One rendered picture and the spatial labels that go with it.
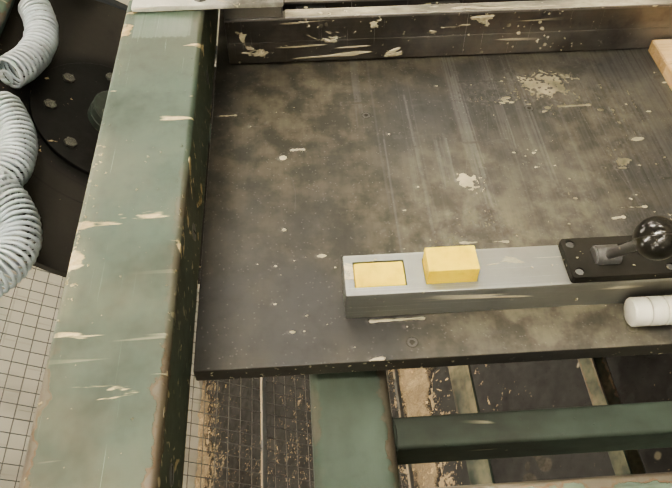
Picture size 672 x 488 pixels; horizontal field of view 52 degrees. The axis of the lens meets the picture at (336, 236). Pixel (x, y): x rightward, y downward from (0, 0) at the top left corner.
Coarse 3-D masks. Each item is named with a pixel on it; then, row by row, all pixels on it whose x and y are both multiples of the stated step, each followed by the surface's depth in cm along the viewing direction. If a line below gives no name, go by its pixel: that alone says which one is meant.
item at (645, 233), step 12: (660, 216) 58; (636, 228) 58; (648, 228) 57; (660, 228) 57; (636, 240) 58; (648, 240) 57; (660, 240) 57; (600, 252) 68; (612, 252) 66; (624, 252) 64; (648, 252) 58; (660, 252) 57; (600, 264) 68
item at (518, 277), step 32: (352, 256) 70; (384, 256) 70; (416, 256) 70; (480, 256) 70; (512, 256) 70; (544, 256) 70; (352, 288) 67; (384, 288) 67; (416, 288) 67; (448, 288) 67; (480, 288) 67; (512, 288) 68; (544, 288) 68; (576, 288) 68; (608, 288) 69; (640, 288) 69
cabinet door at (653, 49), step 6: (654, 42) 97; (660, 42) 97; (666, 42) 97; (654, 48) 97; (660, 48) 96; (666, 48) 96; (654, 54) 97; (660, 54) 95; (666, 54) 95; (654, 60) 97; (660, 60) 95; (666, 60) 94; (660, 66) 95; (666, 66) 94; (666, 72) 94; (666, 78) 94
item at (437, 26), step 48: (144, 0) 87; (192, 0) 87; (240, 0) 87; (288, 0) 94; (336, 0) 94; (384, 0) 94; (432, 0) 95; (480, 0) 95; (528, 0) 96; (576, 0) 94; (624, 0) 94; (240, 48) 94; (288, 48) 95; (336, 48) 95; (384, 48) 96; (432, 48) 96; (480, 48) 97; (528, 48) 97; (576, 48) 98; (624, 48) 98
